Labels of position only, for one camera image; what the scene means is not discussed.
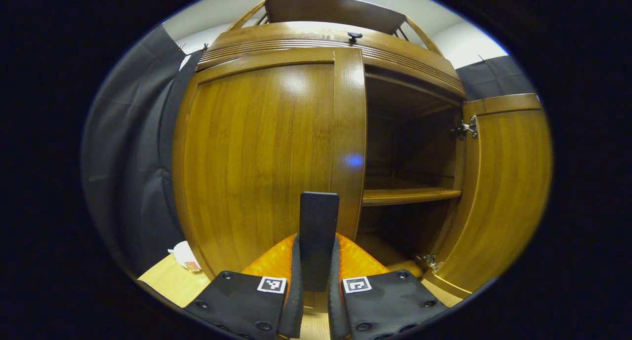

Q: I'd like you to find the wooden inner shelf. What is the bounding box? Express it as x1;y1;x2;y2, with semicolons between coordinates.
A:
362;177;462;206

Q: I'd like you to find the metal door hinge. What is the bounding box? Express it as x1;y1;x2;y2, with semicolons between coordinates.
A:
450;116;478;141
422;254;444;274

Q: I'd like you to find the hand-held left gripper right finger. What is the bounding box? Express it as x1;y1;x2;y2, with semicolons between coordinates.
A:
328;234;449;340

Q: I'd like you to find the wooden double-door shoe cabinet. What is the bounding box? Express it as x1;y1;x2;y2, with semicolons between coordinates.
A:
171;0;553;311

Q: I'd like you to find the black backdrop cloth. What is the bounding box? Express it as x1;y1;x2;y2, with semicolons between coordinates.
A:
81;24;536;276

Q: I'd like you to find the black door handle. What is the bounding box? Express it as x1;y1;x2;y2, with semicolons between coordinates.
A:
299;192;340;293

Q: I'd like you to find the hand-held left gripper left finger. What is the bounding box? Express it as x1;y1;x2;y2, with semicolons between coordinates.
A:
184;234;304;340

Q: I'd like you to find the wooden shoe cabinet door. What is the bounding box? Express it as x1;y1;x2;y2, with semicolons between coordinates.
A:
422;93;553;299
171;47;367;281

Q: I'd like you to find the wooden cabinet drawer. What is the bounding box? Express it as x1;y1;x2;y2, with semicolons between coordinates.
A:
197;22;465;96

